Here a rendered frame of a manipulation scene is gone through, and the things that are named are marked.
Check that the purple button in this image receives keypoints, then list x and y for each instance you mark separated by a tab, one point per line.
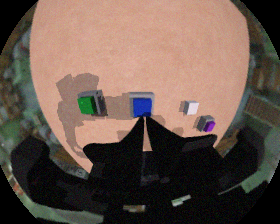
206	123

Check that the green button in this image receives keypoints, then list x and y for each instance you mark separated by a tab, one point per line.
91	102

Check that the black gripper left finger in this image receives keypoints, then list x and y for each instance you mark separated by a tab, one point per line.
128	152

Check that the blue button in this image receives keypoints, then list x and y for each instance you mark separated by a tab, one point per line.
141	104

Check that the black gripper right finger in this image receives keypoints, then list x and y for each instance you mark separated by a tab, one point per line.
168	148

